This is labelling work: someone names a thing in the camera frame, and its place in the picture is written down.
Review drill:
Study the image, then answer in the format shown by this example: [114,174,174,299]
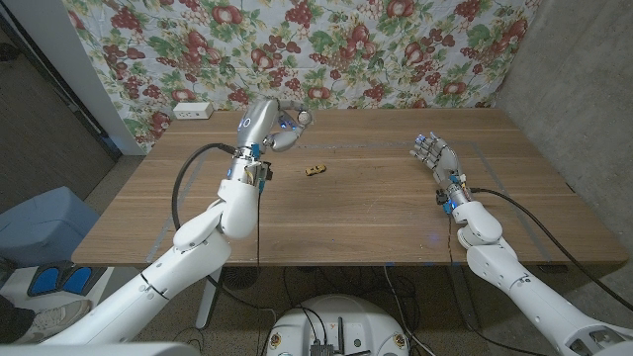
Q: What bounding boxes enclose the round black floor object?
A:
[221,266,262,291]

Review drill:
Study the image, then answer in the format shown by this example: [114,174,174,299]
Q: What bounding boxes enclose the dark grey table leg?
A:
[447,265,480,331]

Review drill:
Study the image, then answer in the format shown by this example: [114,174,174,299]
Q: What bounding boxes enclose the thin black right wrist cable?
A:
[445,215,525,356]

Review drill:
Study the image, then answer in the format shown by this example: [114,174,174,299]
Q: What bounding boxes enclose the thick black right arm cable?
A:
[469,186,633,312]

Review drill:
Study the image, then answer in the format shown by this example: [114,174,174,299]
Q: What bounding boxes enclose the person's dark trouser leg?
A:
[0,295,36,343]

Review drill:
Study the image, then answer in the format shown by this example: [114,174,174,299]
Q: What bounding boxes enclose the white pedal unit blue pads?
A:
[0,261,115,317]

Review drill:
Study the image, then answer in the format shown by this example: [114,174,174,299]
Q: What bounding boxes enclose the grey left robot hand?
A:
[238,97,308,152]

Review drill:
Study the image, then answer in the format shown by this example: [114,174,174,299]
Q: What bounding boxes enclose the white robot torso rim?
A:
[0,341,202,356]

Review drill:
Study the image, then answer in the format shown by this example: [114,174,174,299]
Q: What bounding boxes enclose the grey floor cable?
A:
[383,264,439,356]

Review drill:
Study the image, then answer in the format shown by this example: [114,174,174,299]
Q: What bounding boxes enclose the white table leg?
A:
[195,266,224,330]

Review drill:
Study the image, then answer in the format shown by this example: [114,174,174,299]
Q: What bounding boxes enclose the person's grey-white sneaker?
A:
[14,299,93,345]

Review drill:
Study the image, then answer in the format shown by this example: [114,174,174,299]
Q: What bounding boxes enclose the white power strip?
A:
[172,101,215,121]

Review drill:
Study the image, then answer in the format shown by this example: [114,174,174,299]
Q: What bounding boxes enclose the blue-grey plastic bin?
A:
[0,185,101,268]

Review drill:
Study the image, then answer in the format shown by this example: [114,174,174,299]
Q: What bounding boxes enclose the thin black left wrist cable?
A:
[254,190,264,356]

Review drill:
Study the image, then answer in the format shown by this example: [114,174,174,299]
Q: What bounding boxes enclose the white robot torso base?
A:
[265,294,410,356]

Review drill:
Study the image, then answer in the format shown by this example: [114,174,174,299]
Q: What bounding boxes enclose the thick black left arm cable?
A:
[171,142,276,322]

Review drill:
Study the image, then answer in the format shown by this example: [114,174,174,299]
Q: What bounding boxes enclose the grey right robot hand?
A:
[408,131,462,185]

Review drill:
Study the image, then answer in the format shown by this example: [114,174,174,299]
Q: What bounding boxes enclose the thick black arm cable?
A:
[469,186,633,312]
[171,142,276,322]

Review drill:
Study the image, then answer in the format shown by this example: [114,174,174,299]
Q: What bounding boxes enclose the fruit print backdrop cloth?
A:
[61,0,543,152]

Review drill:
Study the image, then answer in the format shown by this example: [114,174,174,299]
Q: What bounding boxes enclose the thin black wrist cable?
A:
[445,215,525,356]
[254,190,264,356]

